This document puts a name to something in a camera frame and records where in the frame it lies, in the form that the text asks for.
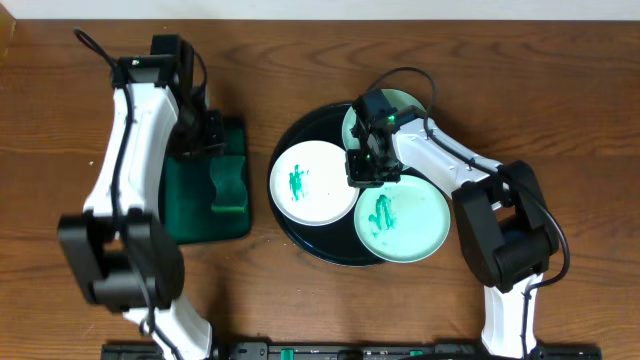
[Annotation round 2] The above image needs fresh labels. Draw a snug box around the white plate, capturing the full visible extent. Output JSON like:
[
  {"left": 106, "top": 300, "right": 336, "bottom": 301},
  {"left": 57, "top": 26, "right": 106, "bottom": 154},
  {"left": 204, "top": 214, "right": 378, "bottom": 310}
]
[{"left": 269, "top": 140, "right": 360, "bottom": 226}]

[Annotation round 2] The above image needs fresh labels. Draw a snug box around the mint plate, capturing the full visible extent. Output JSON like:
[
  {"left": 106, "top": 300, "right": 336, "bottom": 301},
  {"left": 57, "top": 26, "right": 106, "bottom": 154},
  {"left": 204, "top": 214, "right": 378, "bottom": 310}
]
[
  {"left": 342, "top": 89, "right": 428, "bottom": 171},
  {"left": 354, "top": 175, "right": 451, "bottom": 263}
]

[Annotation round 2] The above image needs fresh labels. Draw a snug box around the green sponge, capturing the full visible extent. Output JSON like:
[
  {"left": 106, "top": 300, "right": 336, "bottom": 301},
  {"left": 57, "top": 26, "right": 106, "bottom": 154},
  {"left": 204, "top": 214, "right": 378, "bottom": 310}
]
[{"left": 209, "top": 155, "right": 248, "bottom": 213}]

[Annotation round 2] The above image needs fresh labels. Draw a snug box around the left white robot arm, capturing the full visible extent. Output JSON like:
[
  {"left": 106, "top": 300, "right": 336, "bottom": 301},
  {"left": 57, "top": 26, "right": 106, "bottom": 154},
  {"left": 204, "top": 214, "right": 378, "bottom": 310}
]
[{"left": 57, "top": 54, "right": 214, "bottom": 359}]

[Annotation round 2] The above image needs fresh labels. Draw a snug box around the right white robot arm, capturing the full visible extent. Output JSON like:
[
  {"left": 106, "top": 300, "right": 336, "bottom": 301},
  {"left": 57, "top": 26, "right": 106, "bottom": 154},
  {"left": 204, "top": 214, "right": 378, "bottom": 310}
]
[{"left": 345, "top": 105, "right": 568, "bottom": 359}]

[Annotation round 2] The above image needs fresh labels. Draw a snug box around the dark green rectangular tray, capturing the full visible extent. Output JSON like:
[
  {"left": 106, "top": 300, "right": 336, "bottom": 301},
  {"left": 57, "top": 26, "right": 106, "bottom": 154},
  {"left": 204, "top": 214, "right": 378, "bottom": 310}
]
[{"left": 160, "top": 117, "right": 252, "bottom": 245}]

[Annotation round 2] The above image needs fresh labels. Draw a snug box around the round black tray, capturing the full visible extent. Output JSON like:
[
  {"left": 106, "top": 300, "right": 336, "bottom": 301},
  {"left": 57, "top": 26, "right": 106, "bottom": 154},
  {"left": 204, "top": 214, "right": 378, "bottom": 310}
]
[{"left": 266, "top": 102, "right": 444, "bottom": 267}]

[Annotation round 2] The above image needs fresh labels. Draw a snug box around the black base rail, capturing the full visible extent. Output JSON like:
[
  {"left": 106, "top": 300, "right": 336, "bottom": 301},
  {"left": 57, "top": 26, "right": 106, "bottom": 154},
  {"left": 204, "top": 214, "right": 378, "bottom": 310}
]
[{"left": 100, "top": 342, "right": 602, "bottom": 360}]

